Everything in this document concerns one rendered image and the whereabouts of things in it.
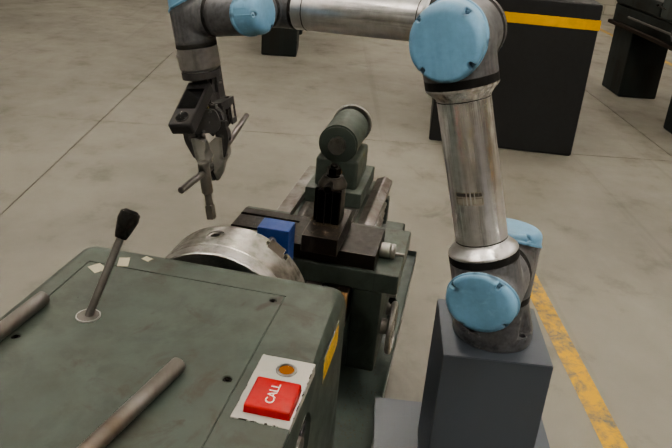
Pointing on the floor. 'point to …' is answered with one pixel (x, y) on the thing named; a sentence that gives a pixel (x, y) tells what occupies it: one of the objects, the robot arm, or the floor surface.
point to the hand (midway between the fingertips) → (213, 175)
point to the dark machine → (534, 41)
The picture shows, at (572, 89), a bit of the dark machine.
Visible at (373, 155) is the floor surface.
